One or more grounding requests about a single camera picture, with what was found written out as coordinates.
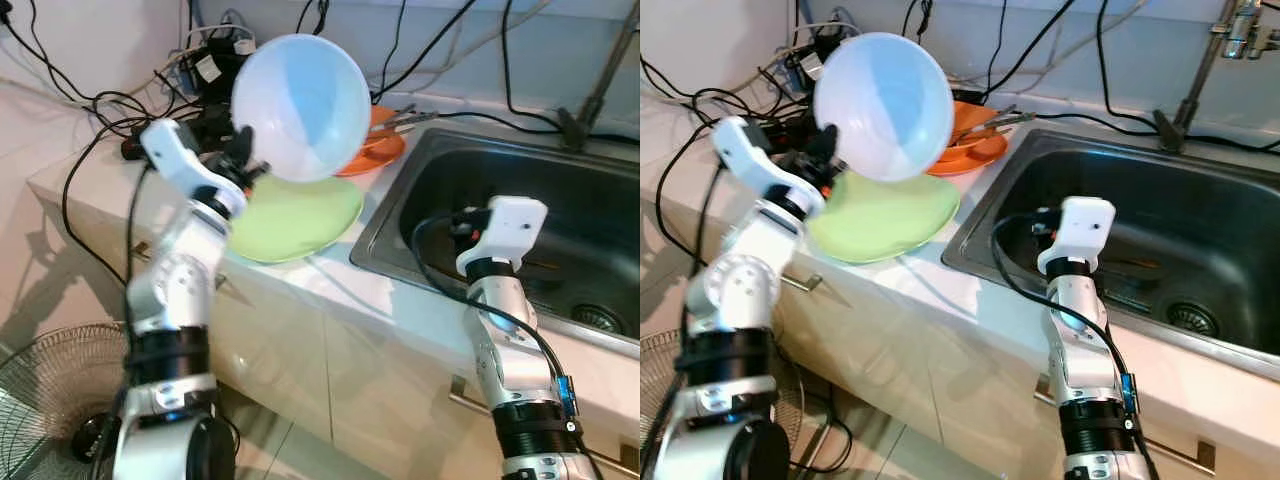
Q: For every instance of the beige cabinet door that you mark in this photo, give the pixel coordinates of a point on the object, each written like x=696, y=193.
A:
x=400, y=400
x=985, y=400
x=880, y=360
x=270, y=340

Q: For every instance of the orange plate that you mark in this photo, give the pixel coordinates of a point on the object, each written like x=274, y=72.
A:
x=985, y=160
x=385, y=160

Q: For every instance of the green plate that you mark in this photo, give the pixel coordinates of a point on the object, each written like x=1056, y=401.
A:
x=295, y=225
x=880, y=225

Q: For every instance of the stainless steel sink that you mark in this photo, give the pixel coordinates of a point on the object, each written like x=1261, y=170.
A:
x=1200, y=230
x=580, y=220

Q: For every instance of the grey standing fan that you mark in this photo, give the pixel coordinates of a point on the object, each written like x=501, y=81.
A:
x=655, y=370
x=50, y=400

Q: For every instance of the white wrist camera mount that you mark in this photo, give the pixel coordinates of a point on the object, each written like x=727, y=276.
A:
x=1085, y=225
x=750, y=150
x=175, y=150
x=510, y=225

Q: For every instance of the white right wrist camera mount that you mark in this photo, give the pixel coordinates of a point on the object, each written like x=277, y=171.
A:
x=510, y=225
x=1085, y=225

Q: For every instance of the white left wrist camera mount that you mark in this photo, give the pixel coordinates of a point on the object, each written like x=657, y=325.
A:
x=175, y=150
x=750, y=150

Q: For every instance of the white bowl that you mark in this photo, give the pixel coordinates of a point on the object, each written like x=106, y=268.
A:
x=300, y=105
x=885, y=105

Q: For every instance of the flat metal chopstick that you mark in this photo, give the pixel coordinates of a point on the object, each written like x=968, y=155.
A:
x=420, y=117
x=1000, y=125
x=1015, y=117
x=410, y=124

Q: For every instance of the black power adapter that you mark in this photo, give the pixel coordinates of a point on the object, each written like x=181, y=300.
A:
x=222, y=60
x=805, y=60

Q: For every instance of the steel faucet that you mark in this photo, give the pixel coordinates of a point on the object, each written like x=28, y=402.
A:
x=575, y=135
x=1170, y=130

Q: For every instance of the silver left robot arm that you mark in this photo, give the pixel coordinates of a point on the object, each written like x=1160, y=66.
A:
x=745, y=290
x=175, y=290

